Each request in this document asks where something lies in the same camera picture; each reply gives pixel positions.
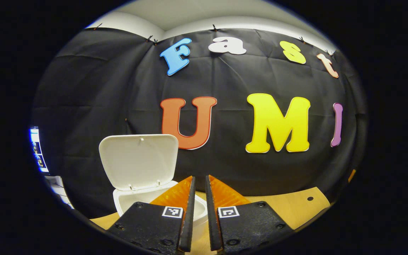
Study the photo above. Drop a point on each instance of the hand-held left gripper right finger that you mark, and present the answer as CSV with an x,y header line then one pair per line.
x,y
213,226

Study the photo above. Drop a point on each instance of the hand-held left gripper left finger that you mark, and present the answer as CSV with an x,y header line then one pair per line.
x,y
188,223

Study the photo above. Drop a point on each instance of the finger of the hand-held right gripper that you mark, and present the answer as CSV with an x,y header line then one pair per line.
x,y
351,176

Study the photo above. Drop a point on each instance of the white desktop garbage bin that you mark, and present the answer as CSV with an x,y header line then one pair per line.
x,y
136,159

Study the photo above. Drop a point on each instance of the wooden desktop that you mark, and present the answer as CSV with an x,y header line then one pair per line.
x,y
296,209

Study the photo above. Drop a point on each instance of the white side desk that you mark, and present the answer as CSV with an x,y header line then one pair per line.
x,y
58,191

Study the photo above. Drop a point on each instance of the black backdrop cloth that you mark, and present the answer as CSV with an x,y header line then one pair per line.
x,y
101,88

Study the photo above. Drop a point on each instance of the computer monitor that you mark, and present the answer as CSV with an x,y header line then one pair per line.
x,y
38,148

